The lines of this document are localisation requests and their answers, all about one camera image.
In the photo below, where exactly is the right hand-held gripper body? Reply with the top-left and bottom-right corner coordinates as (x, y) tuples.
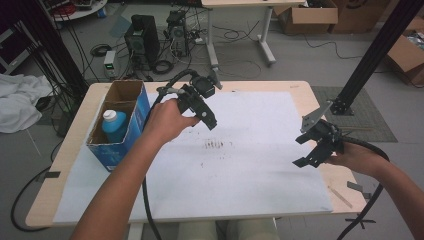
(299, 99), (345, 152)

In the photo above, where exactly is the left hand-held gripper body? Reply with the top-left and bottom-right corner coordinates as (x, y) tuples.
(156, 67), (224, 118)

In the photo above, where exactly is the blue cardboard box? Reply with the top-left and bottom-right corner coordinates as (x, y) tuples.
(85, 79), (152, 173)

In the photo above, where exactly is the blue bottle with white cap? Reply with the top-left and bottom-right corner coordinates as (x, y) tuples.
(101, 109), (128, 144)

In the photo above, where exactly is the person's left hand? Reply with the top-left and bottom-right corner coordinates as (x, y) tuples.
(142, 98), (201, 146)

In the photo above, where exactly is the person's right hand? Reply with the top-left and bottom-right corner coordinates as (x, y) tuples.
(327, 141), (390, 178)

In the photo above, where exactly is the thin wooden stick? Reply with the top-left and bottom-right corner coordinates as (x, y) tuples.
(328, 185), (353, 208)

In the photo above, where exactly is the grey floor mat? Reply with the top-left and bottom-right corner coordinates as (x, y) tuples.
(311, 85), (398, 144)

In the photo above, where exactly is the light wooden table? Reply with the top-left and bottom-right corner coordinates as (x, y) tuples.
(24, 79), (368, 240)

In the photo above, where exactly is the white table mat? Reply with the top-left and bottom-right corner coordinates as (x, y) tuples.
(53, 90), (334, 224)

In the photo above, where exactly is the open computer case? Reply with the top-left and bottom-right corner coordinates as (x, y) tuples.
(165, 9), (189, 58)

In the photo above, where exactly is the black computer tower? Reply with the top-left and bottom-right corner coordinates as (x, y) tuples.
(123, 13), (161, 69)

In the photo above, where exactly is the small white power supply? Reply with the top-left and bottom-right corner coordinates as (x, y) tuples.
(103, 49), (118, 79)

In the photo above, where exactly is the brown cardboard box with contents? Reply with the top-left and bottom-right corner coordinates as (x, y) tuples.
(384, 16), (424, 84)

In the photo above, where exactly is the white desk with metal legs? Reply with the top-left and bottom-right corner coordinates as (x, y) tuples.
(200, 0), (306, 68)

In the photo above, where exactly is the open brown cardboard box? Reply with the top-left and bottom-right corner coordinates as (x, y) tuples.
(273, 4), (339, 34)

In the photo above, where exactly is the large brown cardboard box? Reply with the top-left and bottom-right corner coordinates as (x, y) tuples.
(328, 0), (398, 34)

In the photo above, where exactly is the round white table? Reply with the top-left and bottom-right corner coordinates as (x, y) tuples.
(39, 0), (108, 22)

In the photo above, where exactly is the black curtain stand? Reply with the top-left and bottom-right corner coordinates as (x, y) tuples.
(19, 0), (89, 98)

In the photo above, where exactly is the white cloth pile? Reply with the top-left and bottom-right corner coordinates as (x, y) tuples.
(0, 73), (54, 134)

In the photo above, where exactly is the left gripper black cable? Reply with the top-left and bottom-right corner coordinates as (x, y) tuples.
(141, 68), (201, 240)

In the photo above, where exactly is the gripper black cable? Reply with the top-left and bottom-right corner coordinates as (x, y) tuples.
(336, 134), (391, 240)
(141, 68), (201, 240)

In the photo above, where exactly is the coiled black cable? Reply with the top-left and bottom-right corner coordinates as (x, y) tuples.
(90, 43), (113, 57)
(151, 59), (175, 75)

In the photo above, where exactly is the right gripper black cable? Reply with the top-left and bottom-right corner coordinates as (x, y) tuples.
(336, 134), (391, 240)

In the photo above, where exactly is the black aluminium post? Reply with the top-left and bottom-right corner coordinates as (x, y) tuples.
(329, 0), (424, 116)

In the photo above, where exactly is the black floor cable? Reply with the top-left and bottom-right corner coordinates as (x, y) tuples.
(9, 166), (51, 233)

